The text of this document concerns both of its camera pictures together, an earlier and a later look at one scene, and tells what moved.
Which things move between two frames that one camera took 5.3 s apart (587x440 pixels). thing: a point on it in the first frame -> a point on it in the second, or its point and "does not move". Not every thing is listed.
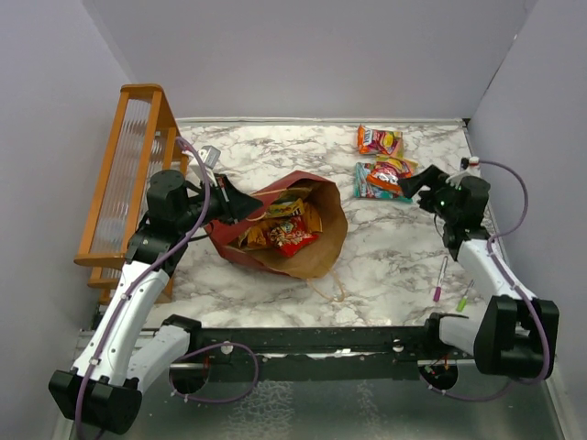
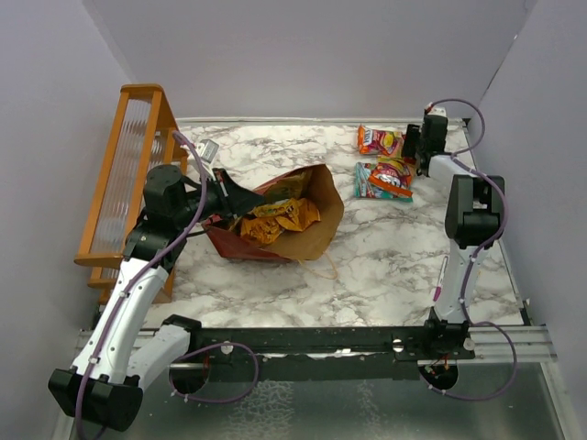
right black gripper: [430, 177] -> [413, 135]
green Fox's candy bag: [362, 189] does not move
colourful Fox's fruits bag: [384, 143] does not move
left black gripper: [234, 203] does not move
